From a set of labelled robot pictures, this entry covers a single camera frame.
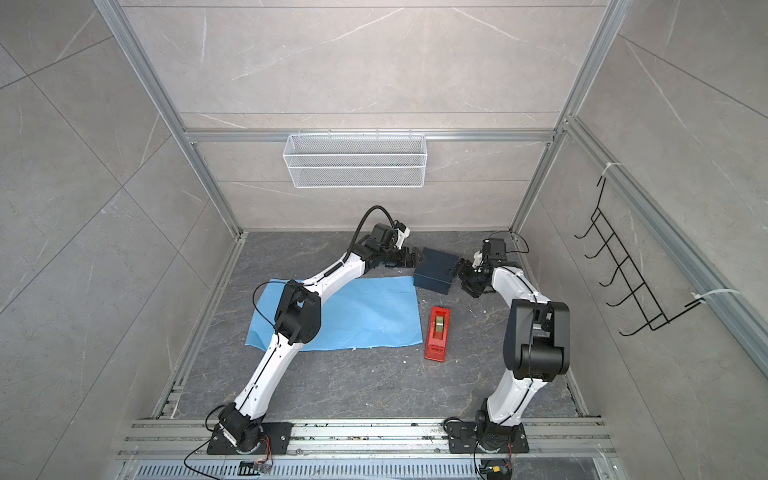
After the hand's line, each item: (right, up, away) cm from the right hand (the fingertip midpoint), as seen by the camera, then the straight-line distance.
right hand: (457, 276), depth 95 cm
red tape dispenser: (-9, -20, -11) cm, 25 cm away
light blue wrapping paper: (-31, -12, +3) cm, 34 cm away
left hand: (-11, +7, +3) cm, 13 cm away
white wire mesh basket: (-34, +40, +5) cm, 52 cm away
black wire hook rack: (+32, -1, -32) cm, 45 cm away
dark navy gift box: (-7, +1, +4) cm, 8 cm away
